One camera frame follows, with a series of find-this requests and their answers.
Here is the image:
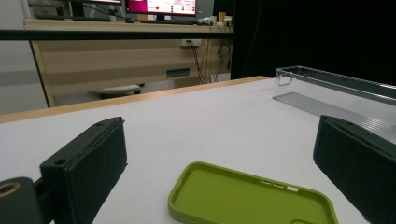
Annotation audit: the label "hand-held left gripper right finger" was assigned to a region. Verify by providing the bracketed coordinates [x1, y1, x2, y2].
[312, 114, 396, 224]

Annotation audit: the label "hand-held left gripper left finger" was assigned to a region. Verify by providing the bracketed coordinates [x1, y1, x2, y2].
[39, 116, 129, 224]

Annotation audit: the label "green phone case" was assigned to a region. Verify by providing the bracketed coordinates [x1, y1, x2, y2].
[167, 161, 340, 224]

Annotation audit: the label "clear plastic box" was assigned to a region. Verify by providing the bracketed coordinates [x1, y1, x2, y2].
[273, 64, 396, 143]

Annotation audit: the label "wooden desk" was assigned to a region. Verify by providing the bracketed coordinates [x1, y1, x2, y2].
[23, 18, 234, 108]

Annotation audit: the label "black curtain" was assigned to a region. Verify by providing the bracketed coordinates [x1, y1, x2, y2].
[231, 0, 396, 87]

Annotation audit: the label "white power strip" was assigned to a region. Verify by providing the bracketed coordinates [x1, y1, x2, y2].
[179, 38, 203, 48]

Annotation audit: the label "black keyboard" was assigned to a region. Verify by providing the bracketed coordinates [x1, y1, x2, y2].
[138, 19, 197, 26]

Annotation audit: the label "computer monitor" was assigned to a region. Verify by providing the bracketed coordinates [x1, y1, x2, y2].
[124, 0, 198, 17]

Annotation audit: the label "grey desk handle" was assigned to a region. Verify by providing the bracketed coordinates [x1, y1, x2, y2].
[165, 67, 191, 78]

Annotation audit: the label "black cables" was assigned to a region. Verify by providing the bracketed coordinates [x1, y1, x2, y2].
[187, 40, 233, 85]

